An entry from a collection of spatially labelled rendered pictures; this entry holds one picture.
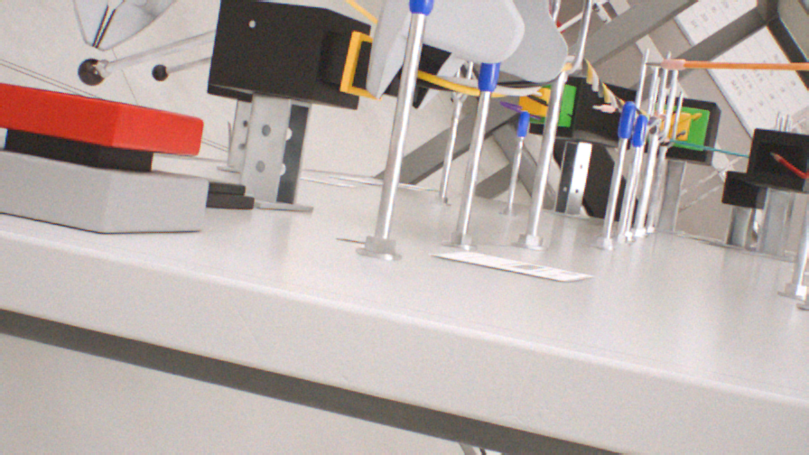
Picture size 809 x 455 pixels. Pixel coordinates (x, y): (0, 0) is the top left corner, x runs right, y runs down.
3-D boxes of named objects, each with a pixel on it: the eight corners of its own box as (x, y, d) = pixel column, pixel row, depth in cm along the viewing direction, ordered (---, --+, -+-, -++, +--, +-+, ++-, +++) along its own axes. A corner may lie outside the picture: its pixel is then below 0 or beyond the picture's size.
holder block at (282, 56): (257, 95, 56) (270, 13, 56) (358, 110, 54) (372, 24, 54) (206, 84, 52) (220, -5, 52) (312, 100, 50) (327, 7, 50)
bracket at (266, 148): (270, 203, 56) (287, 100, 56) (313, 211, 55) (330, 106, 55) (215, 199, 52) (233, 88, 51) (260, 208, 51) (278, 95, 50)
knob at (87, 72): (88, 86, 59) (92, 59, 59) (110, 89, 58) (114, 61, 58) (69, 82, 58) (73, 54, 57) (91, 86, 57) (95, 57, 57)
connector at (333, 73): (327, 82, 54) (336, 40, 54) (421, 103, 52) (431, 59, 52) (295, 74, 51) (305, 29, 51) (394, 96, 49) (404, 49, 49)
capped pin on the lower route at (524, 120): (511, 215, 96) (529, 112, 96) (519, 217, 95) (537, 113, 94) (495, 213, 96) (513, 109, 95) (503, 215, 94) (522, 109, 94)
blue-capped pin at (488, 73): (450, 243, 49) (485, 40, 48) (482, 250, 48) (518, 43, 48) (435, 243, 48) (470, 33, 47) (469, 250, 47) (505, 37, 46)
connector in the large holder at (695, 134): (702, 151, 122) (710, 112, 122) (700, 149, 119) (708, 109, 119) (647, 143, 124) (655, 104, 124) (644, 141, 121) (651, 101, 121)
